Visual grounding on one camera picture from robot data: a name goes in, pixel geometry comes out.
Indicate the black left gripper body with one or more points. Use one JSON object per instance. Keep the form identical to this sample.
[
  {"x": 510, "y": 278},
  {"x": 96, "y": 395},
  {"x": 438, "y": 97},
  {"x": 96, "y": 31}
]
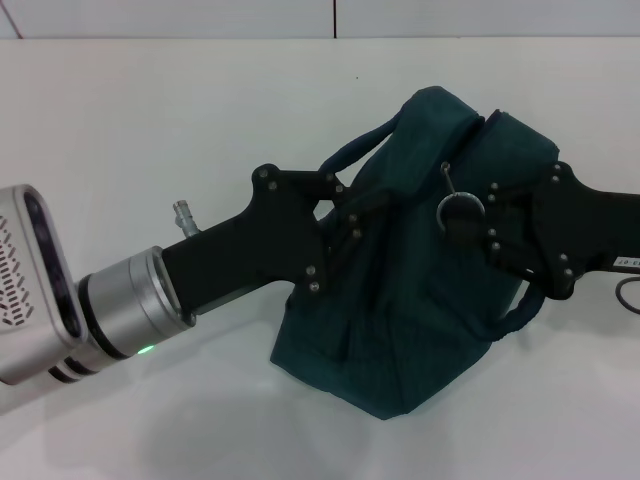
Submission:
[{"x": 250, "y": 245}]

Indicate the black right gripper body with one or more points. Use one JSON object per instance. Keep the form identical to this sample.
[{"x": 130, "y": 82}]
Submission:
[{"x": 585, "y": 225}]

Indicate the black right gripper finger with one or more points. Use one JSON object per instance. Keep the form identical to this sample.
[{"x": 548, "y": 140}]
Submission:
[
  {"x": 515, "y": 250},
  {"x": 510, "y": 195}
]

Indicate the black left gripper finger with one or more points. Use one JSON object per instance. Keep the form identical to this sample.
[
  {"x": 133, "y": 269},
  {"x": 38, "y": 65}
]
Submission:
[
  {"x": 345, "y": 240},
  {"x": 330, "y": 187}
]

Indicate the dark teal insulated lunch bag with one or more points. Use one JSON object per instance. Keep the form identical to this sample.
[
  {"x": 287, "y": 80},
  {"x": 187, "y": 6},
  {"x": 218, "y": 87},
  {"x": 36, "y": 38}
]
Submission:
[{"x": 400, "y": 325}]

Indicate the silver connector stub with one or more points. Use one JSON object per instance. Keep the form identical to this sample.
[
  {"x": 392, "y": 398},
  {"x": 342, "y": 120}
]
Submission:
[{"x": 186, "y": 217}]

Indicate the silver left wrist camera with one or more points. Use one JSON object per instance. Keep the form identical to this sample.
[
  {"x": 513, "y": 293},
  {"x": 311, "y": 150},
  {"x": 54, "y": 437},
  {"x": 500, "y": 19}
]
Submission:
[{"x": 30, "y": 280}]

